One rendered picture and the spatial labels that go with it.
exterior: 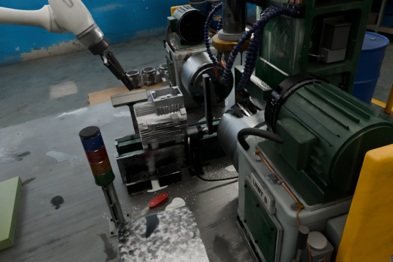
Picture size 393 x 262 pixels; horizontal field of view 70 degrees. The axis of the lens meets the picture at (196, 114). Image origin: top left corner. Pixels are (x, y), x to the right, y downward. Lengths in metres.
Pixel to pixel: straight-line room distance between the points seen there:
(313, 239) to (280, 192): 0.11
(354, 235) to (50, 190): 1.16
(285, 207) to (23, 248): 0.92
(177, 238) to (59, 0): 0.87
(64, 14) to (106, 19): 5.43
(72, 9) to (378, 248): 1.10
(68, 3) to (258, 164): 0.83
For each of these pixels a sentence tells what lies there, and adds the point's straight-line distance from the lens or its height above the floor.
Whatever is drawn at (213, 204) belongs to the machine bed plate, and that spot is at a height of 0.80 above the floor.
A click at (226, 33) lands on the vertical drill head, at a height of 1.36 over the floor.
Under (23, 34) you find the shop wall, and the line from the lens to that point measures 6.58.
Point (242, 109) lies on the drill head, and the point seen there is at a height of 1.16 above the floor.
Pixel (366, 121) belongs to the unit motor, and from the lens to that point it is 0.59.
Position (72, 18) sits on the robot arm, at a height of 1.47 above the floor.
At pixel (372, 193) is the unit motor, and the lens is 0.55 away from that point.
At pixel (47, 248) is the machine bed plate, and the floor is 0.80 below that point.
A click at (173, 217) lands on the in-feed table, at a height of 0.92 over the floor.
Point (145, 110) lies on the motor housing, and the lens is 1.15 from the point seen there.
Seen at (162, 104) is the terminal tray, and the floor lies 1.12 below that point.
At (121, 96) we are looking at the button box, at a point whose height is 1.08.
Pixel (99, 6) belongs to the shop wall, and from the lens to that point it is 6.50.
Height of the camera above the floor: 1.64
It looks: 30 degrees down
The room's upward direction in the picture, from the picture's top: 5 degrees counter-clockwise
